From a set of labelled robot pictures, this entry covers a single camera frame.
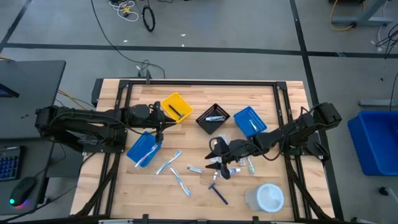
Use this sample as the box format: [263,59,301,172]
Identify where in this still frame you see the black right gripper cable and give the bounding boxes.
[208,136,220,155]

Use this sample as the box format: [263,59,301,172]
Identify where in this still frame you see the long black floor cable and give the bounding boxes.
[90,0,166,79]

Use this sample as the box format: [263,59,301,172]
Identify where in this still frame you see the black office desk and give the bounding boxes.
[0,60,67,140]

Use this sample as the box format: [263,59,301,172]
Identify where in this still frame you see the black backlit keyboard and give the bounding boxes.
[0,146,26,182]

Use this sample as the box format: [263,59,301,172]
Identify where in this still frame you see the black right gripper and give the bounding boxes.
[204,136,249,180]

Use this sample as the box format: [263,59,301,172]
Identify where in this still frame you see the blue plastic basket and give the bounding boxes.
[233,106,268,138]
[126,131,163,169]

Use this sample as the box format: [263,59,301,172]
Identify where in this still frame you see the grey metal stand foot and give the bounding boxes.
[358,98,398,108]

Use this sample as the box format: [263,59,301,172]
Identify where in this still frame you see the black plastic basket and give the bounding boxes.
[195,103,231,136]

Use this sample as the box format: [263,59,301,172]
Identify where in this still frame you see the yellow cables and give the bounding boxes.
[57,90,94,110]

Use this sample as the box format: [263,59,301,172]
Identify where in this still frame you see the large blue storage bin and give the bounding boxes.
[347,110,398,177]

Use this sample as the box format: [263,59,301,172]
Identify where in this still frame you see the white cable bundle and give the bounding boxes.
[108,0,140,22]

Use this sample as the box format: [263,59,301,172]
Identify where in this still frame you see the white blue toothbrush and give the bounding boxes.
[169,167,192,197]

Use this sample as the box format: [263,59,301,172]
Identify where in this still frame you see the coiled black cable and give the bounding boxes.
[142,5,156,32]

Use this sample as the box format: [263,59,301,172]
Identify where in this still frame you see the black computer mouse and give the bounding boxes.
[9,176,37,207]

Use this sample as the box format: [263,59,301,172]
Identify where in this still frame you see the black aluminium rig frame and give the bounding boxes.
[71,78,345,224]

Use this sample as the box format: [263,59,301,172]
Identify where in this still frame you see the clear container with white lid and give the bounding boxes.
[244,182,285,214]

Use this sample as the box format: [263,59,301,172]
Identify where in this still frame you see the grey metal stand leg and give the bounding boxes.
[331,0,389,27]

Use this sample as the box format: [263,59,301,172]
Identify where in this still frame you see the yellow floor cable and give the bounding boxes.
[329,0,355,32]

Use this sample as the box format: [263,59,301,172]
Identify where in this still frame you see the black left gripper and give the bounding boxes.
[148,101,178,143]

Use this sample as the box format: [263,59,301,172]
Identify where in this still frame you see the yellow plastic basket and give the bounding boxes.
[160,91,194,124]

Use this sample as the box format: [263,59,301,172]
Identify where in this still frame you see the red toothbrush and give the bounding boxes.
[134,143,159,169]

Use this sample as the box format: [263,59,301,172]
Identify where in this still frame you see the dark blue disposable razor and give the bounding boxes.
[168,104,185,120]

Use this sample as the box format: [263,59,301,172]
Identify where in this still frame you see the silver metal bracket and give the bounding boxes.
[98,218,134,224]

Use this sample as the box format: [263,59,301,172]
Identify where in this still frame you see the green toothbrush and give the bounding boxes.
[246,156,256,175]

